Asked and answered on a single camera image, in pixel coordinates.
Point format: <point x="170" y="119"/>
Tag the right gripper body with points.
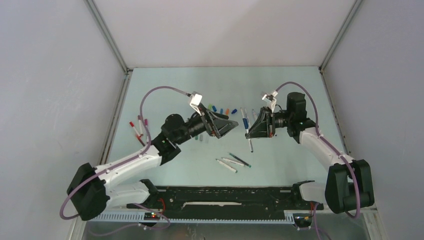
<point x="277" y="120"/>

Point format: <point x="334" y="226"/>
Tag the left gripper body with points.
<point x="205" y="120"/>

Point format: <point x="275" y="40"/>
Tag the red pen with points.
<point x="137" y="134"/>

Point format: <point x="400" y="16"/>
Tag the large blue marker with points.
<point x="255" y="116"/>

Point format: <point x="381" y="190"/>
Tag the navy blue cap pen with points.
<point x="246" y="126"/>

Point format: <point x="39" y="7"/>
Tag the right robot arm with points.
<point x="349" y="183"/>

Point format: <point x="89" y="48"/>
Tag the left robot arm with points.
<point x="94" y="189"/>

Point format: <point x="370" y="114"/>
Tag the maroon pen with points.
<point x="140" y="124"/>

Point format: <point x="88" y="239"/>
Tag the right controller board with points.
<point x="302" y="219"/>

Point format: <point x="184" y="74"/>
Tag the controller board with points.
<point x="150" y="216"/>
<point x="302" y="219"/>

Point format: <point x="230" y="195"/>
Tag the left controller board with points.
<point x="150" y="216"/>

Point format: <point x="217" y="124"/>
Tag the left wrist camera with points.
<point x="195" y="100"/>

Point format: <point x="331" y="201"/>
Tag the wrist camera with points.
<point x="195" y="100"/>
<point x="270" y="99"/>

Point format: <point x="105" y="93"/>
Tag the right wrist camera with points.
<point x="270" y="99"/>

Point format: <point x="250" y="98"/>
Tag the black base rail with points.
<point x="224" y="202"/>

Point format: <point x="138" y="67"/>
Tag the white cable duct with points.
<point x="138" y="217"/>

